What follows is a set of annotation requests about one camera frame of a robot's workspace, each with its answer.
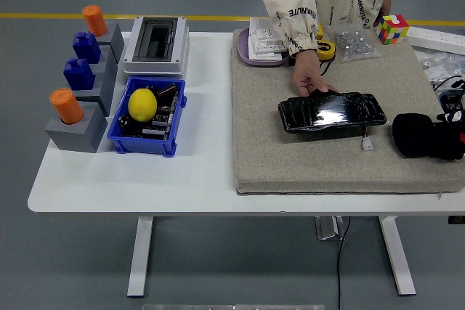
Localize person's left hand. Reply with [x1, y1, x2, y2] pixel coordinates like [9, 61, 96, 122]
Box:
[373, 0, 394, 28]

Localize person's right hand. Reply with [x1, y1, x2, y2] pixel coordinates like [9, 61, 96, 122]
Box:
[292, 51, 339, 97]

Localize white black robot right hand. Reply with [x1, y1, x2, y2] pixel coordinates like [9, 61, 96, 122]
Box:
[437, 108, 465, 144]

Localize black rag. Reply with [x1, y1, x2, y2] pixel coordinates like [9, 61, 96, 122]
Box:
[392, 113, 465, 161]

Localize glossy black panel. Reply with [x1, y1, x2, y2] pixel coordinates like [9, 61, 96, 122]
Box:
[278, 89, 388, 135]

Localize pale dish with dark parts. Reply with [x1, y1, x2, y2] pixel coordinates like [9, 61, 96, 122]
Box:
[437, 91, 465, 113]

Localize colourful puzzle cube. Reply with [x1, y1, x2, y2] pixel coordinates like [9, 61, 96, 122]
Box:
[376, 15, 411, 46]

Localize yellow tape measure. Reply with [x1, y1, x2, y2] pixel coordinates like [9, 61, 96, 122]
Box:
[314, 22, 336, 60]

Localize clear bag of screws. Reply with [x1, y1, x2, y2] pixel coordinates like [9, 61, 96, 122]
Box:
[326, 23, 383, 63]

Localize white plastic socket parts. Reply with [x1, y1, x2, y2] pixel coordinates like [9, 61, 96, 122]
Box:
[248, 16, 288, 59]

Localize clear bags of small parts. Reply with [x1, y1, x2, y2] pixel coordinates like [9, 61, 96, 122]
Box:
[416, 50, 465, 88]

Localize white perforated bar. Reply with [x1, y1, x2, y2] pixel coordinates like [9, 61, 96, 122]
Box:
[405, 26, 465, 56]

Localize purple tray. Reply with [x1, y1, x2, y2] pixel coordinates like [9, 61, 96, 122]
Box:
[238, 28, 291, 68]

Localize grey-brown mat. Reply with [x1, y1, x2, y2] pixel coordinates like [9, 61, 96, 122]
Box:
[231, 28, 465, 197]

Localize dark brown cylinder capacitor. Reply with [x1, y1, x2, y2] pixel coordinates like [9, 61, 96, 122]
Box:
[156, 83, 179, 99]

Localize white table leg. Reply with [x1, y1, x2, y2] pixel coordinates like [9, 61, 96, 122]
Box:
[126, 216, 155, 298]
[377, 216, 417, 296]

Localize dark circuit board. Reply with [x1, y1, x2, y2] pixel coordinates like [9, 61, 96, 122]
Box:
[118, 83, 181, 142]

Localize metal box under table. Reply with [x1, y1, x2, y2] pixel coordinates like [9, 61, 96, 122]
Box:
[314, 216, 346, 241]

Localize yellow lemon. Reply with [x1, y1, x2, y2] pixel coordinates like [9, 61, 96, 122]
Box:
[127, 87, 158, 123]

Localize blue plastic bin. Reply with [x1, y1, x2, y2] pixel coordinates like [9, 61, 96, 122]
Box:
[107, 76, 188, 158]

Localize grey block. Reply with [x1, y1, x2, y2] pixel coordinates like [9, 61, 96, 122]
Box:
[85, 21, 126, 65]
[44, 101, 109, 154]

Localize orange cylinder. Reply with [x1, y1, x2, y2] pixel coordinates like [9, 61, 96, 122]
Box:
[81, 4, 109, 38]
[49, 88, 85, 125]

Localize blue bottle-shaped block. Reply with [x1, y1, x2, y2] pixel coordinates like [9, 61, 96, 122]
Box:
[71, 31, 102, 65]
[62, 57, 96, 91]

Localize thin black cable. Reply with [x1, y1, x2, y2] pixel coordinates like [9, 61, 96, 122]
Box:
[434, 76, 465, 94]

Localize white wire connector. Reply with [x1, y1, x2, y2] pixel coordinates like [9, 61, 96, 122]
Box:
[361, 126, 375, 153]

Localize grey electrical enclosure box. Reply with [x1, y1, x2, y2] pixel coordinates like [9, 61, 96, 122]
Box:
[123, 15, 191, 78]

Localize black floor cable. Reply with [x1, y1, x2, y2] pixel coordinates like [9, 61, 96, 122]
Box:
[336, 216, 352, 310]

